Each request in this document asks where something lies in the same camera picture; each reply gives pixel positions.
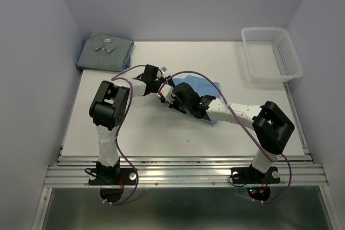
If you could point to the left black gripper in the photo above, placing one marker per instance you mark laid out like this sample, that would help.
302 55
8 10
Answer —
161 79

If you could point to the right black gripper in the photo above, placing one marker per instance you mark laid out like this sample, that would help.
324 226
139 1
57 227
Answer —
174 105

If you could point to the light blue long sleeve shirt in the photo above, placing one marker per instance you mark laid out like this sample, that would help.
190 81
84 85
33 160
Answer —
200 92

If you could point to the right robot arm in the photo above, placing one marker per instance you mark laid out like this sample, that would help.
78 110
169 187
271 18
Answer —
272 127

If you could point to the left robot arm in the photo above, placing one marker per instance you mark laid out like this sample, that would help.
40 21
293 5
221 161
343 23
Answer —
108 111

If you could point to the folded blue shirt underneath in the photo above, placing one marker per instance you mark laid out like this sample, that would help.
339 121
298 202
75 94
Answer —
128 61

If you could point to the folded grey shirt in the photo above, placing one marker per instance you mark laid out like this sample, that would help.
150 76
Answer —
105 52

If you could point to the white plastic basket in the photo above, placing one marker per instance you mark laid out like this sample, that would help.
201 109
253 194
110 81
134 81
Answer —
270 55

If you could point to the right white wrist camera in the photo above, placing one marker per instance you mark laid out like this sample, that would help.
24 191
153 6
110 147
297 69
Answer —
166 94

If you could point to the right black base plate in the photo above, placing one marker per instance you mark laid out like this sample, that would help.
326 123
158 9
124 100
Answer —
249 175

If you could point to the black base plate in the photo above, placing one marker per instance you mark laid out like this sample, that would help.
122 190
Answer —
127 177
249 175

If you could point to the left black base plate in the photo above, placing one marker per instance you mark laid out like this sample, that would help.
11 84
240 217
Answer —
127 177

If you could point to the aluminium rail frame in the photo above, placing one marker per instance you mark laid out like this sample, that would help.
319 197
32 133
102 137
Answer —
188 193

